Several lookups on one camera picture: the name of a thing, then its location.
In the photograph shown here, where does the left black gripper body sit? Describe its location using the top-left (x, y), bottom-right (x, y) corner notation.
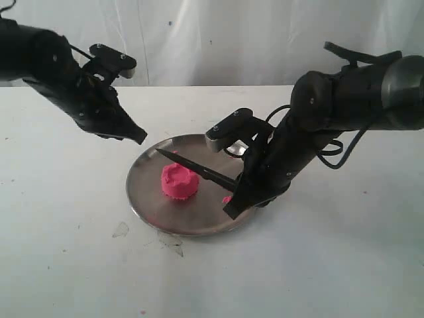
top-left (23, 63), bottom-right (133, 139)

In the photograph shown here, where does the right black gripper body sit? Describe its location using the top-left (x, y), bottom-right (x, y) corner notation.
top-left (242, 115), bottom-right (331, 203)

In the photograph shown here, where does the black kitchen knife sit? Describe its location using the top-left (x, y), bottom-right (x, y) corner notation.
top-left (156, 148), bottom-right (237, 192)

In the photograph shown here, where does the pink putty lump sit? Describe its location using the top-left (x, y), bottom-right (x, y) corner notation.
top-left (160, 163), bottom-right (199, 200)

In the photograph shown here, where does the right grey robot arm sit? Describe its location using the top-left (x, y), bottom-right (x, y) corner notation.
top-left (224, 56), bottom-right (423, 219)

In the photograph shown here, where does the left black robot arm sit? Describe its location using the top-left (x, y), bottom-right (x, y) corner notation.
top-left (1, 19), bottom-right (147, 144)

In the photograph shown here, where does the pink crumb lower right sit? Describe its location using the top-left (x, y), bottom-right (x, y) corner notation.
top-left (222, 196), bottom-right (232, 203)

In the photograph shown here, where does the round stainless steel plate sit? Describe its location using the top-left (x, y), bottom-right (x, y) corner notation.
top-left (126, 134), bottom-right (257, 237)

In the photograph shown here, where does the white backdrop curtain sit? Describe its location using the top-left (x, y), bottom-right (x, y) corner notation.
top-left (1, 1), bottom-right (423, 86)

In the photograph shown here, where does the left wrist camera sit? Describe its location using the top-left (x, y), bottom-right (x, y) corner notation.
top-left (89, 43), bottom-right (137, 79)

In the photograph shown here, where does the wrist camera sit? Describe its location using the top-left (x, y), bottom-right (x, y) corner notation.
top-left (89, 43), bottom-right (137, 79)
top-left (205, 108), bottom-right (268, 152)

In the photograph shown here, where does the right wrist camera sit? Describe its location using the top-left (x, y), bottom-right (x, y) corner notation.
top-left (205, 108), bottom-right (268, 152)

